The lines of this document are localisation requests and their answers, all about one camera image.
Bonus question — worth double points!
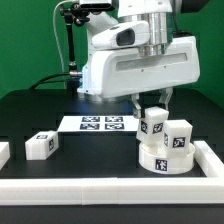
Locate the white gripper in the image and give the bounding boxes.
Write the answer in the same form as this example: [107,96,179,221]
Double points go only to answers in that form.
[89,36,200,119]

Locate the white round stool seat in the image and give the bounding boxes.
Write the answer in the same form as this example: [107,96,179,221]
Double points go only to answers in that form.
[139,143,195,175]

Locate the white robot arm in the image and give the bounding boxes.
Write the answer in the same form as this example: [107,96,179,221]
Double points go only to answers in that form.
[80,0,210,118]

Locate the white marker sheet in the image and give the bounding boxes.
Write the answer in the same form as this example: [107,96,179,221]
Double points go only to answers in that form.
[58,115,138,132]

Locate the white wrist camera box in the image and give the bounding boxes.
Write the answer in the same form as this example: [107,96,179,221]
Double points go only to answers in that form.
[92,21,150,50]

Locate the white right fence wall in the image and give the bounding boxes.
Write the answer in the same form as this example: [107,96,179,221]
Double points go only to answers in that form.
[194,141,224,178]

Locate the white fence wall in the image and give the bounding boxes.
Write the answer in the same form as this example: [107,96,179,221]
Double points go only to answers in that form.
[0,142,10,170]
[194,141,224,178]
[0,178,224,205]

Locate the white front fence wall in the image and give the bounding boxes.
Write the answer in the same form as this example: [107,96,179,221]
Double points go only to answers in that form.
[0,178,224,205]

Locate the black cables on table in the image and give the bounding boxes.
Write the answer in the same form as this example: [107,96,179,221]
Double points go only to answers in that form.
[29,71,83,90]

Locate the black camera stand pole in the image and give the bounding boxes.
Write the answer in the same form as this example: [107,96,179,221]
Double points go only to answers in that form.
[60,3,89,71]

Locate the grey cable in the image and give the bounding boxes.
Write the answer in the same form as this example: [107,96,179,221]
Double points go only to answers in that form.
[52,0,76,74]

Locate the white left fence wall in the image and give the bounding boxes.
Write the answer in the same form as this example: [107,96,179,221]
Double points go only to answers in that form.
[0,142,10,170]

